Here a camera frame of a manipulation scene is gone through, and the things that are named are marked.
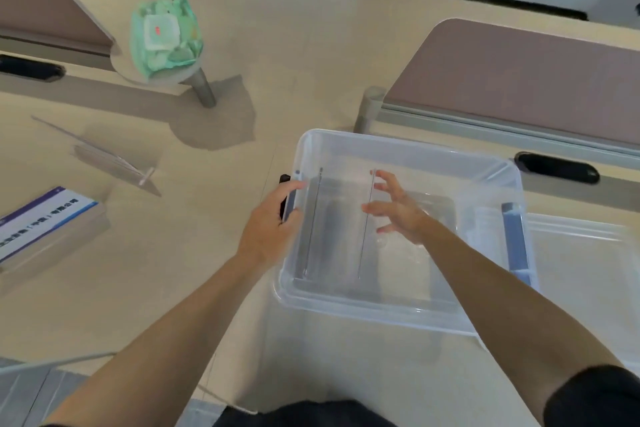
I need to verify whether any person's black clothing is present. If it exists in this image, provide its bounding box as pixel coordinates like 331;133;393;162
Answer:
214;365;640;427

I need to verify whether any blue box latch handle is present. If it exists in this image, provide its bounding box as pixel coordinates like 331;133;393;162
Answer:
501;202;532;287
278;171;301;223

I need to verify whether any black oval cable grommet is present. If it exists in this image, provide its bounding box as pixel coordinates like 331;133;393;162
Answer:
514;152;600;185
0;54;67;83

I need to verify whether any person's left hand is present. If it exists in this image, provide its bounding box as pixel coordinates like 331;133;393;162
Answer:
237;180;307;271

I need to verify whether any brown desk divider panel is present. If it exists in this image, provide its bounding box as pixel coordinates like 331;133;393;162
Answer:
375;17;640;171
0;0;201;88

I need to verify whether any grey divider support post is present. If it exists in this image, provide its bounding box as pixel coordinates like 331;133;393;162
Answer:
192;68;217;108
353;86;387;135

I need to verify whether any person's right forearm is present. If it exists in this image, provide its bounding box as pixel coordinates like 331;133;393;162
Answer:
417;222;623;425

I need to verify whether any clear acrylic sheet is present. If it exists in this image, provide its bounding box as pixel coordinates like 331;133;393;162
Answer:
302;167;325;280

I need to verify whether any blue and white sign stand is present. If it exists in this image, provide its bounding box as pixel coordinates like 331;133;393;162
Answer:
0;186;111;275

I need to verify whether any clear plastic box lid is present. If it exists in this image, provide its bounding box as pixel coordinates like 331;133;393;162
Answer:
472;206;640;376

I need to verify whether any clear plastic storage box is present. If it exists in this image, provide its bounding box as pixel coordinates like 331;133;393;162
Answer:
272;129;540;337

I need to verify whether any person's right hand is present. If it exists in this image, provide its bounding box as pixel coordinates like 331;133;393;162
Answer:
361;170;444;247

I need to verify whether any clear acrylic sign holder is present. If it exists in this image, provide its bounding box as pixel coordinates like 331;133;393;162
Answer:
31;115;162;197

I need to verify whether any green wet wipes packet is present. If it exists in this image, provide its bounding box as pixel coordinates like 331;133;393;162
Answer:
130;0;204;82

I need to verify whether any person's left forearm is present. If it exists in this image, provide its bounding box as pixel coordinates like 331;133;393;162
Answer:
44;252;274;427

